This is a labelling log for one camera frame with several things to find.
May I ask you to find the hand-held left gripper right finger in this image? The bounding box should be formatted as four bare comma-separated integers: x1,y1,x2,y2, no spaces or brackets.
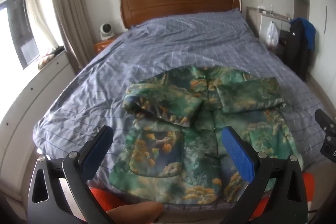
221,126,309,224

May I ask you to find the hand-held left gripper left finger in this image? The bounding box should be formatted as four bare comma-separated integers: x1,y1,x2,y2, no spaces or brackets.
28,125,116,224

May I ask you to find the green printed jacket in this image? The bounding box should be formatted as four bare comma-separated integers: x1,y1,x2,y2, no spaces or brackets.
110,64,303,205

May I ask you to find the person's left hand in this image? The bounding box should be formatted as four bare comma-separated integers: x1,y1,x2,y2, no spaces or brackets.
106,202,164,224

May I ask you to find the white windowsill cabinet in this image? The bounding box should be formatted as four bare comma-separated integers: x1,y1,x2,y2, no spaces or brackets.
0,52,79,203

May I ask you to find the black hanging jacket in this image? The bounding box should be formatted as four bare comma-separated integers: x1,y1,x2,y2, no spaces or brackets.
286,18,315,80

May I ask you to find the wooden nightstand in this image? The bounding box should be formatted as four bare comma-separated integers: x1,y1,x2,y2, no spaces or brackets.
94,33,121,54

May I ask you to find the clutter on windowsill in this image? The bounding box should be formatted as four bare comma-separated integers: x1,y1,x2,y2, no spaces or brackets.
38,46,65,69

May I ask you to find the blue hanging garment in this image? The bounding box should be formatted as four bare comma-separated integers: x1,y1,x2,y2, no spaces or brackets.
297,18,317,52

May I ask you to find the white round fan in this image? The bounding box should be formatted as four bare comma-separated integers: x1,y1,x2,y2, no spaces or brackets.
99,23,115,41

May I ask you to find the white plastic bag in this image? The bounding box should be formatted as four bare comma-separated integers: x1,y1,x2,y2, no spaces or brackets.
266,21,279,46

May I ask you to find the bed with blue checked sheet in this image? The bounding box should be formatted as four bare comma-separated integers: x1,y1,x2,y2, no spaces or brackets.
33,9,334,188

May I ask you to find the beige curtain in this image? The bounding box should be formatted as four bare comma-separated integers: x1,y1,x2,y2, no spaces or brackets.
49,0,93,75

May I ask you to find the grey desk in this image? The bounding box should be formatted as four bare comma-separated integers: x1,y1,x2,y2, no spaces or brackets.
246,6,293,56

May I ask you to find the white sheer curtain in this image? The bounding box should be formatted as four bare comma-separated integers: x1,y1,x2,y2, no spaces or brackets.
25,0,65,47

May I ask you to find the window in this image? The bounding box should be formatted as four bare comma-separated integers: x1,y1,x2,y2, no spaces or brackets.
0,0,40,69

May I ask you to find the wooden headboard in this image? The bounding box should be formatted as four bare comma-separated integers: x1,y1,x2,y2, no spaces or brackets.
120,0,241,29

